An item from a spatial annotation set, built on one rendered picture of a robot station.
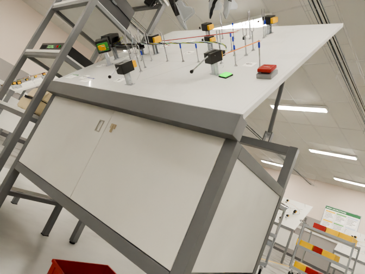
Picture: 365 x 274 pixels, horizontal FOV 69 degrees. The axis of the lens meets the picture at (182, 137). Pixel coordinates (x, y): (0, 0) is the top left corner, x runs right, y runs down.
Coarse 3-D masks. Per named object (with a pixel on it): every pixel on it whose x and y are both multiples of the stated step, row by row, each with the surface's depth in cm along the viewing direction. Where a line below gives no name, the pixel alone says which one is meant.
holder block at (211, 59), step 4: (208, 52) 103; (212, 52) 102; (216, 52) 101; (220, 52) 102; (204, 56) 103; (208, 56) 102; (212, 56) 101; (216, 56) 102; (220, 56) 103; (208, 60) 103; (212, 60) 101; (216, 60) 103; (220, 60) 104
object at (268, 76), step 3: (258, 72) 95; (273, 72) 93; (276, 72) 94; (258, 75) 94; (261, 75) 93; (264, 75) 93; (267, 75) 92; (270, 75) 91; (273, 75) 92; (261, 78) 94; (264, 78) 93; (267, 78) 92; (270, 78) 92
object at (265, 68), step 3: (261, 66) 95; (264, 66) 94; (267, 66) 93; (270, 66) 93; (273, 66) 92; (258, 69) 93; (261, 69) 93; (264, 69) 92; (267, 69) 91; (270, 69) 91; (273, 69) 92; (261, 72) 94; (264, 72) 94; (267, 72) 92; (270, 72) 91
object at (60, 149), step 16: (48, 112) 143; (64, 112) 134; (80, 112) 126; (96, 112) 119; (112, 112) 113; (48, 128) 136; (64, 128) 128; (80, 128) 121; (96, 128) 115; (32, 144) 139; (48, 144) 130; (64, 144) 123; (80, 144) 116; (96, 144) 110; (32, 160) 132; (48, 160) 125; (64, 160) 118; (80, 160) 111; (48, 176) 119; (64, 176) 113; (80, 176) 107; (64, 192) 109
